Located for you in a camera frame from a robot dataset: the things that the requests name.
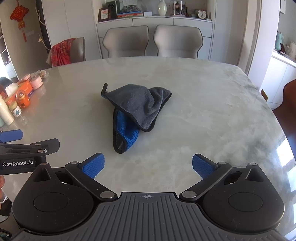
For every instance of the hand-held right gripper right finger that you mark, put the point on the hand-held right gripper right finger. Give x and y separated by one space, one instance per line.
202 165

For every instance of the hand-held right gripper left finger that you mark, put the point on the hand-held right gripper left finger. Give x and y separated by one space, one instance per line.
93 165

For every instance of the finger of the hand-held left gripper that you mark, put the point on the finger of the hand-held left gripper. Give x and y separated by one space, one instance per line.
11 136
52 146

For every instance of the grey and blue towel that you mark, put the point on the grey and blue towel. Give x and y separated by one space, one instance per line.
136 104

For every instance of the person's left hand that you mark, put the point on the person's left hand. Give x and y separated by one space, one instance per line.
1 182

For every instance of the white bottle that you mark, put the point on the white bottle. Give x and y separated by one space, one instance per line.
5 111

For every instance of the small jar with cream lid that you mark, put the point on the small jar with cream lid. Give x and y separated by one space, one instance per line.
15 110

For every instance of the orange snow globe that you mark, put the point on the orange snow globe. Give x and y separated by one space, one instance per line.
22 100

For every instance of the white tissue pack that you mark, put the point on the white tissue pack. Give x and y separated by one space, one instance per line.
11 89

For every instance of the orange box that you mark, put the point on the orange box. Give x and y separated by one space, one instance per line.
25 89

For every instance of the pink round jar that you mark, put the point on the pink round jar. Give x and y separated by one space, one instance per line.
36 83
25 78

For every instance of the clear snack bag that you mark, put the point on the clear snack bag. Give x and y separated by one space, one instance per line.
39 73

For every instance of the red patterned cloth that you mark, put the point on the red patterned cloth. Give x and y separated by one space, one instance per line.
62 53

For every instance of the beige chair with draped cloth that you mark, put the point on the beige chair with draped cloth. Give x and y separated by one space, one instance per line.
79 51

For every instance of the brown chair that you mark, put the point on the brown chair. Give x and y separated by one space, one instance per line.
288 109

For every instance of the bare decorative branch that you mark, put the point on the bare decorative branch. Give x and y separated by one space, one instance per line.
42 34

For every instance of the white side cabinet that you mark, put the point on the white side cabinet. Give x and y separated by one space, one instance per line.
277 76

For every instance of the beige dining chair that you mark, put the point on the beige dining chair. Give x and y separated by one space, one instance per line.
126 41
178 41

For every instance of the dark framed flower picture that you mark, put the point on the dark framed flower picture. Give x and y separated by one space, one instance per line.
104 15

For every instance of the teal jug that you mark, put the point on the teal jug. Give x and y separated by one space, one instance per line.
279 41

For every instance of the green box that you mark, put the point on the green box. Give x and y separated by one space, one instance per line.
112 9

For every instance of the small alarm clock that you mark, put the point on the small alarm clock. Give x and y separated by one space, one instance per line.
202 14

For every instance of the stack of books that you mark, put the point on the stack of books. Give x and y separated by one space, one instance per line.
129 14

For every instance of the clear display case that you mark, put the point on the clear display case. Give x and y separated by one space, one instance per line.
178 8

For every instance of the white card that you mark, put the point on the white card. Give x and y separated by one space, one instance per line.
148 14

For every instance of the pale ceramic vase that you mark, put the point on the pale ceramic vase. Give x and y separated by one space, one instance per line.
162 8

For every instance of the red knot wall ornament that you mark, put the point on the red knot wall ornament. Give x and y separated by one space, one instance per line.
19 14

